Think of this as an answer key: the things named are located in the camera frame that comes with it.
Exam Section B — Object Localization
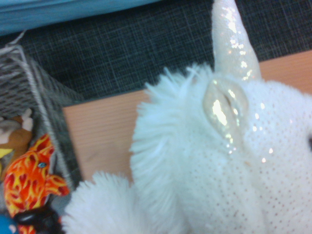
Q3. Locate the white stuffed unicorn toy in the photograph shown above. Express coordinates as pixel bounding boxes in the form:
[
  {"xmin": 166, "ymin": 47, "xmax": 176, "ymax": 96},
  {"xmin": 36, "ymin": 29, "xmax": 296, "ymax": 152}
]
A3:
[{"xmin": 60, "ymin": 0, "xmax": 312, "ymax": 234}]

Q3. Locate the grey wicker basket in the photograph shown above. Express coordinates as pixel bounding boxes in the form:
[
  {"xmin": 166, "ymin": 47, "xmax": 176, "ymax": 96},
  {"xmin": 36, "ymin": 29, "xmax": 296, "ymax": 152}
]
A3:
[{"xmin": 0, "ymin": 30, "xmax": 85, "ymax": 220}]

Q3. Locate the yellow blue plush toy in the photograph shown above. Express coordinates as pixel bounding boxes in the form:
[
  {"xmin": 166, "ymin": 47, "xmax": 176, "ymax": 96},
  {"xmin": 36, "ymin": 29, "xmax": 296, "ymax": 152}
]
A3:
[{"xmin": 0, "ymin": 147, "xmax": 13, "ymax": 169}]

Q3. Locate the red-brown wooden coffee table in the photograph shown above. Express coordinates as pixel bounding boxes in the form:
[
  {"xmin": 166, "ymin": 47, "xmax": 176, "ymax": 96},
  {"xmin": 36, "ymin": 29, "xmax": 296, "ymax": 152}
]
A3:
[{"xmin": 61, "ymin": 50, "xmax": 312, "ymax": 186}]

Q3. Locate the brown plush animal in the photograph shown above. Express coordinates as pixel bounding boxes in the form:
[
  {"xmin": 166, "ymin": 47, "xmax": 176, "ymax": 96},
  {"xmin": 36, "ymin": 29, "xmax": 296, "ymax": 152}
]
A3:
[{"xmin": 0, "ymin": 108, "xmax": 34, "ymax": 150}]

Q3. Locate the orange flame patterned plush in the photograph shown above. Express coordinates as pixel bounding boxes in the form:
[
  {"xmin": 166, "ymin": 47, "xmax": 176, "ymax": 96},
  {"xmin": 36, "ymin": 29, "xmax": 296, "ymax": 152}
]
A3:
[{"xmin": 3, "ymin": 133, "xmax": 71, "ymax": 234}]

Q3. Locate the bed with light blue sheet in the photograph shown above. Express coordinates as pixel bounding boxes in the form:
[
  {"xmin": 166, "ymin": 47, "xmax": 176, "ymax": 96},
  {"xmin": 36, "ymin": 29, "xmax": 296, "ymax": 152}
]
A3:
[{"xmin": 0, "ymin": 0, "xmax": 213, "ymax": 38}]

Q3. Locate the black game controller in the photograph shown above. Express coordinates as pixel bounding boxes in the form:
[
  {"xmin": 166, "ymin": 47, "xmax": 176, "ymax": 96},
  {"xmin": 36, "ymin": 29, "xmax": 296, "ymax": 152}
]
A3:
[{"xmin": 14, "ymin": 206, "xmax": 62, "ymax": 234}]

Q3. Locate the Captain America plush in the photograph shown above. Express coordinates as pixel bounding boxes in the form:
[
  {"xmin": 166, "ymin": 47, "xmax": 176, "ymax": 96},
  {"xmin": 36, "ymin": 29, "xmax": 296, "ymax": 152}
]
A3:
[{"xmin": 0, "ymin": 214, "xmax": 20, "ymax": 234}]

